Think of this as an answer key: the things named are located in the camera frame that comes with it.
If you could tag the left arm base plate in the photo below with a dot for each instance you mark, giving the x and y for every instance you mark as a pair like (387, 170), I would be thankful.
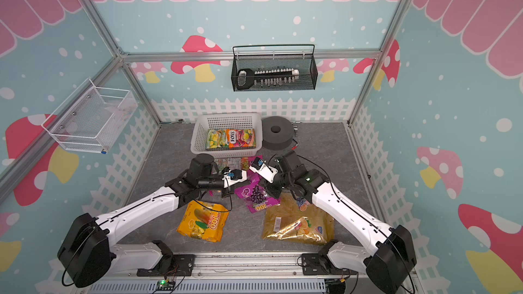
(179, 265)

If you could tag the white wire wall basket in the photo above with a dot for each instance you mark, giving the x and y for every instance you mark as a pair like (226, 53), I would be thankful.
(91, 119)

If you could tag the green Fox's candy bag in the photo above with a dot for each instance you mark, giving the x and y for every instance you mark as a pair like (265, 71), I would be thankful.
(216, 138)

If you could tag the yellow mango candy bag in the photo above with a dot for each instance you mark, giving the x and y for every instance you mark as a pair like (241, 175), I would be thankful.
(204, 221)

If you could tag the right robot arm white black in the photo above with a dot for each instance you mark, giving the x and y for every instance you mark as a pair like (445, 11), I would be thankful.
(369, 231)

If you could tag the black white brush tool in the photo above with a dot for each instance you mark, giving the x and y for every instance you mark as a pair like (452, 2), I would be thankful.
(248, 78)

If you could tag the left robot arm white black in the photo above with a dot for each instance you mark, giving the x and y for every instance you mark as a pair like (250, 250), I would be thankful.
(89, 252)

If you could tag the large gold candy bag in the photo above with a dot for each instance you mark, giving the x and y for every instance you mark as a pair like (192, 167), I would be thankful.
(298, 221)

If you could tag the small green circuit board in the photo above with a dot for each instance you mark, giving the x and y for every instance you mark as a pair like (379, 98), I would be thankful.
(165, 285)

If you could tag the purple grape candy bag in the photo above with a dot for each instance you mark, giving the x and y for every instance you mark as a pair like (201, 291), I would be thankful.
(255, 197)

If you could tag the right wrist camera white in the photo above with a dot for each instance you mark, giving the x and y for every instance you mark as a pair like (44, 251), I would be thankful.
(260, 167)

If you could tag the white plastic perforated basket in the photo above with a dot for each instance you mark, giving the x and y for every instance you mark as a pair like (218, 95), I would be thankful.
(223, 122)

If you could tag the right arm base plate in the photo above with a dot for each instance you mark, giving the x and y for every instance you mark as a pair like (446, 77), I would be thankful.
(315, 264)

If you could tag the large pink mixed candy bag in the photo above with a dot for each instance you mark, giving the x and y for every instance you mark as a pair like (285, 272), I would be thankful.
(240, 163)

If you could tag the orange Fox's candy bag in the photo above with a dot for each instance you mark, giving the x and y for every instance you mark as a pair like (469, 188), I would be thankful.
(241, 138)

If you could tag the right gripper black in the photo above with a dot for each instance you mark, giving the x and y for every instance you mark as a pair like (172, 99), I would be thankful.
(272, 190)

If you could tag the black wire wall basket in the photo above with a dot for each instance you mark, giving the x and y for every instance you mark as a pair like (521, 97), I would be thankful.
(280, 67)

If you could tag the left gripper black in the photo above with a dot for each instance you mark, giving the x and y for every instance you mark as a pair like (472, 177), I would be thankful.
(224, 194)

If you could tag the aluminium front rail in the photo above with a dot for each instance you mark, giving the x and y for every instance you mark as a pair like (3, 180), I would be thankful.
(249, 263)

